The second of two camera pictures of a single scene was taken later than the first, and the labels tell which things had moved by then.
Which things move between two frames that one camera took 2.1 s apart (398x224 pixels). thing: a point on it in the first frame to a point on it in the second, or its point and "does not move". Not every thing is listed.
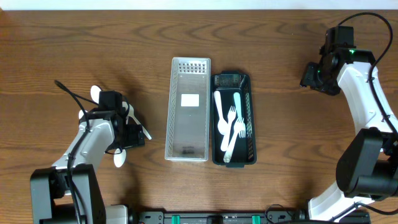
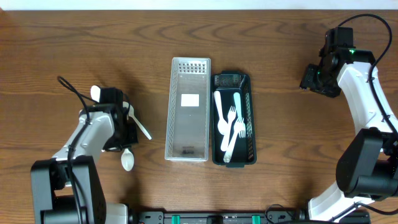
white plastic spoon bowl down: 119,159 to 127,160
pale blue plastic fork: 240,124 does not move
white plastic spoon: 223,126 does not move
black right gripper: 311,78 does not move
